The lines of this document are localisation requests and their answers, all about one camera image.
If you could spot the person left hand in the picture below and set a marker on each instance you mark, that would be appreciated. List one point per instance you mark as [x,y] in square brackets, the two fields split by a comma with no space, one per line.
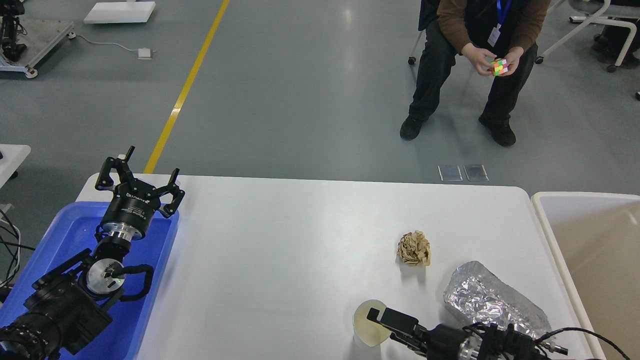
[513,58]

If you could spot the metal floor plate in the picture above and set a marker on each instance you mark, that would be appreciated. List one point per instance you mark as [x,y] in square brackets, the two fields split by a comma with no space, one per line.
[450,173]
[476,173]

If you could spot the right metal floor plate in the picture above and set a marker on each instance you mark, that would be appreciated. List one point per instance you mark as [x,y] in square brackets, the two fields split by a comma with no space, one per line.
[476,173]

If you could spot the seated person in black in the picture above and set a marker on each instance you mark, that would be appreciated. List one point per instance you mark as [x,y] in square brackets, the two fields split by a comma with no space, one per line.
[481,31]

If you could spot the crumpled brown paper ball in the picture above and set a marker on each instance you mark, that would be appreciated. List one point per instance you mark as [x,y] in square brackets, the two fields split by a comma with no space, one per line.
[415,249]

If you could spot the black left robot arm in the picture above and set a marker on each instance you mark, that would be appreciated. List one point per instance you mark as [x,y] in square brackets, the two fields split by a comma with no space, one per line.
[70,303]

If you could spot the person right hand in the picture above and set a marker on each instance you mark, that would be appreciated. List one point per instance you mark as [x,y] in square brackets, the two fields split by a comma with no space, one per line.
[479,58]

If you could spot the beige plastic bin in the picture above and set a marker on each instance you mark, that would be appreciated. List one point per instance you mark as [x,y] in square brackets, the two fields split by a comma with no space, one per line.
[595,242]

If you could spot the blue plastic bin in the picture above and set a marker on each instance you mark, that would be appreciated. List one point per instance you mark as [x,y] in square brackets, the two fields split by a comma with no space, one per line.
[71,231]

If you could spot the colourful puzzle cube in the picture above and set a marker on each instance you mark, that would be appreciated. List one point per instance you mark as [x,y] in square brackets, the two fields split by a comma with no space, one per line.
[500,66]

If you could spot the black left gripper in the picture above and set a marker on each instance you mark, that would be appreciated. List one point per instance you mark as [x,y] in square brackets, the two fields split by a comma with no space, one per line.
[128,212]

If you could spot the left metal floor plate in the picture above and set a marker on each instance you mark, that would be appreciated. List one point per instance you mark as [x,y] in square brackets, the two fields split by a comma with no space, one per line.
[450,173]

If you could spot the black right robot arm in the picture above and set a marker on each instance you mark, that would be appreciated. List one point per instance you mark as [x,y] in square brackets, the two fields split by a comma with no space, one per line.
[509,344]

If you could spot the white paper cup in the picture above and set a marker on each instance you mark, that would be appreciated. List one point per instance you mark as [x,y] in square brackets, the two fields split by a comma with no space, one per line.
[369,333]

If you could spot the white flat board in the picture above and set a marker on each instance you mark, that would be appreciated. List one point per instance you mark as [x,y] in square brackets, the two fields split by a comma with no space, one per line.
[120,12]

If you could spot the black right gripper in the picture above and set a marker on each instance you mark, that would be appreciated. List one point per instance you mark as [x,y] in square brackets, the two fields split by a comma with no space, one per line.
[443,342]

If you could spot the grey office chair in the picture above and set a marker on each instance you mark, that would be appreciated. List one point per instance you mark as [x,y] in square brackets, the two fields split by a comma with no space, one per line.
[419,44]

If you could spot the crumpled aluminium foil tray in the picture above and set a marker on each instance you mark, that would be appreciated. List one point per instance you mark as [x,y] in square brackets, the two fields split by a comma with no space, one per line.
[474,294]

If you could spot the white side table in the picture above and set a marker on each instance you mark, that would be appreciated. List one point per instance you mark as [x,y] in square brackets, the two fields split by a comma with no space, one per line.
[12,158]

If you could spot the white power adapter with cable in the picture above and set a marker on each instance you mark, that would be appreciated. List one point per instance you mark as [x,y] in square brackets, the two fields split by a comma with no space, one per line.
[142,53]

